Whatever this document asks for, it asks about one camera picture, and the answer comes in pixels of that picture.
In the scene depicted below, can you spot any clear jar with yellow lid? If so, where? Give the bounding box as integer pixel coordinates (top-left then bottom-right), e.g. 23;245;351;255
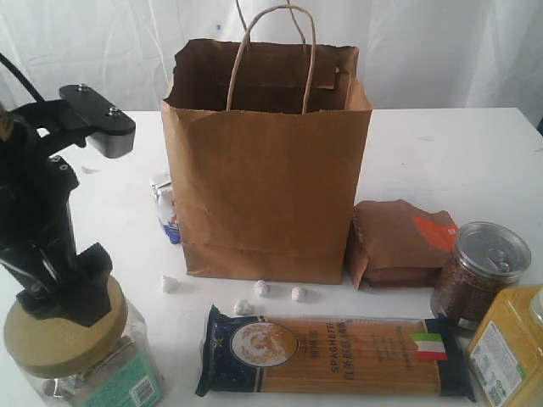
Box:
3;277;163;406

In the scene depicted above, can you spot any brown paper bag with handles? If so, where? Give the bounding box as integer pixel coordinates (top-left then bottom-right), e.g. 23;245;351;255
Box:
160;0;373;286

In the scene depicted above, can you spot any yellow grain container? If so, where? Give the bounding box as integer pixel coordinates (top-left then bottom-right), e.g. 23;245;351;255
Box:
467;285;542;406

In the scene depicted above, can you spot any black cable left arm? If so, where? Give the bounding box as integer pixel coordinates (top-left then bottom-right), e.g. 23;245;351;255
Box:
0;53;46;105

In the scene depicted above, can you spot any brown kraft pouch orange label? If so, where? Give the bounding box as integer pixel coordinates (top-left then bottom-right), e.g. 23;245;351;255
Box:
344;199;458;289

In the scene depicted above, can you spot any blue spaghetti packet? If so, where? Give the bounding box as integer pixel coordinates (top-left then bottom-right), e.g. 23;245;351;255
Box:
195;307;476;401

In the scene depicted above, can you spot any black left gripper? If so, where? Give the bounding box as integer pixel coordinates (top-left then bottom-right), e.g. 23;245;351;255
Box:
1;109;113;326

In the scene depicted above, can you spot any glass jar with metal lid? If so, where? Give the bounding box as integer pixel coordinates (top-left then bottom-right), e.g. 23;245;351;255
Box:
430;221;531;331

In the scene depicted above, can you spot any small white blue milk carton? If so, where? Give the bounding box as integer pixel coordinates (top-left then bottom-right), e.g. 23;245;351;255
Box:
151;171;181;244

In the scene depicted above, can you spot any small paper scrap on table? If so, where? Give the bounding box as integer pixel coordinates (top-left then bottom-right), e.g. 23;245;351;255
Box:
81;165;98;174

